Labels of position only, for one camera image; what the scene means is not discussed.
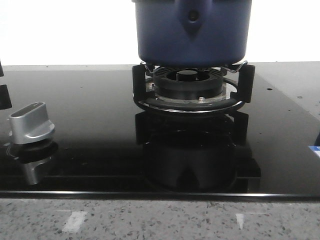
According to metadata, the blue cooking pot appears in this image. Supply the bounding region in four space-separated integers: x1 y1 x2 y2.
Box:
134 0 252 68

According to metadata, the black glass cooktop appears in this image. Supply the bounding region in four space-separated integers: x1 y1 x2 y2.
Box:
0 66 320 201

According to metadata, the silver stove control knob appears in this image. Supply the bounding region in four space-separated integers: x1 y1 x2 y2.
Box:
9 102 55 145

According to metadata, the black gas burner head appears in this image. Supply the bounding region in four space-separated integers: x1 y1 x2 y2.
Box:
153 67 224 100

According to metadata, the black pot support grate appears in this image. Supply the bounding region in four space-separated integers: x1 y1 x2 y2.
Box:
132 61 255 115

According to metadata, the black left burner grate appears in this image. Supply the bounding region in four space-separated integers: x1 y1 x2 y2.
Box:
0 61 13 110

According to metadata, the blue white cooktop sticker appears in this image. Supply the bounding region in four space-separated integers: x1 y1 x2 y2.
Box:
309 145 320 158

